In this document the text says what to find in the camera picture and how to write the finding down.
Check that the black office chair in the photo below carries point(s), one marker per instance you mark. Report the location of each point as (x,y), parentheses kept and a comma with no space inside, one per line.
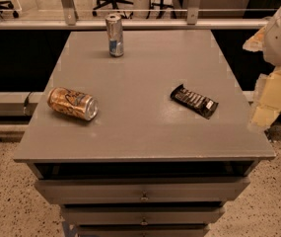
(112,0)

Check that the middle grey drawer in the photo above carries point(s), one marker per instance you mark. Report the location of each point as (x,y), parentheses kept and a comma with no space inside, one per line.
(143,215)

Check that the black chair base left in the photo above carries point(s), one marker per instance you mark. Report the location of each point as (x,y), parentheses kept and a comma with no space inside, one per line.
(7,4)

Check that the silver blue energy drink can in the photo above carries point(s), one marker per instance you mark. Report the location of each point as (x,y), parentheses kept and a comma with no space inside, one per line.
(115,34)

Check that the black candy bar wrapper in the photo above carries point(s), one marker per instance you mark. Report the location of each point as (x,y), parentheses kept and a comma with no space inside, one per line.
(200,104)

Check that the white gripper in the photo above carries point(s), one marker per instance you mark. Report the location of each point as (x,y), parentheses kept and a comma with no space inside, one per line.
(267,107)

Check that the grey drawer cabinet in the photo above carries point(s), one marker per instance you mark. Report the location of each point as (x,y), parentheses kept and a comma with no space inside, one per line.
(140,133)

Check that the orange soda can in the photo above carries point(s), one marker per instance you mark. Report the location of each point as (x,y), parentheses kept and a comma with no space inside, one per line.
(73,103)

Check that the top grey drawer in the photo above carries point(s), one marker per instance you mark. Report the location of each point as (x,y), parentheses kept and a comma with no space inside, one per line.
(133,191)

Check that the grey drawer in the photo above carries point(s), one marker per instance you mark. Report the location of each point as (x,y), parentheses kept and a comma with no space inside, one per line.
(133,191)
(143,215)
(144,231)

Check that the bottom grey drawer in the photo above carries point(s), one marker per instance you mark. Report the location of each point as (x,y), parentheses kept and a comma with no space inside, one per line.
(144,231)

